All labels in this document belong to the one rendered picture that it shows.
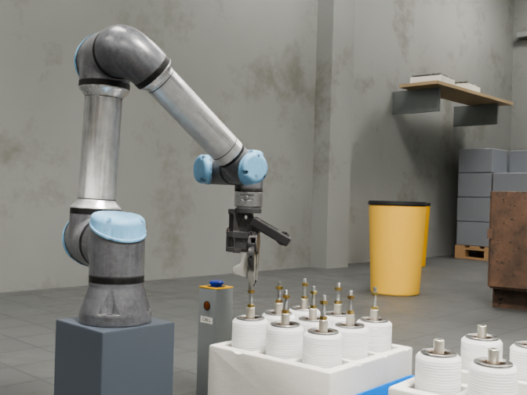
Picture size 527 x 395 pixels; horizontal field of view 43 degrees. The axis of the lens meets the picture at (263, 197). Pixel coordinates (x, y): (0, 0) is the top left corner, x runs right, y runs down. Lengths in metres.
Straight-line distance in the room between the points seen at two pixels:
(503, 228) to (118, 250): 2.77
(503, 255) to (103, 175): 2.72
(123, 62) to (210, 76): 3.46
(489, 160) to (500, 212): 3.38
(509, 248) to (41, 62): 2.83
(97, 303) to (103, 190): 0.27
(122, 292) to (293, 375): 0.47
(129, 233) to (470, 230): 6.10
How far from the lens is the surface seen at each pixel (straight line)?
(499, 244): 3.88
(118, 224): 1.41
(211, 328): 1.93
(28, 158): 4.09
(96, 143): 1.56
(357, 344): 1.73
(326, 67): 5.73
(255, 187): 1.75
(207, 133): 1.54
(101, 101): 1.57
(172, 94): 1.50
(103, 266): 1.42
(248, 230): 1.77
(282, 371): 1.66
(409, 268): 4.19
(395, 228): 4.14
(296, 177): 5.54
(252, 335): 1.77
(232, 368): 1.77
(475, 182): 7.28
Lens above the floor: 0.57
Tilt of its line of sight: level
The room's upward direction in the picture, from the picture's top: 2 degrees clockwise
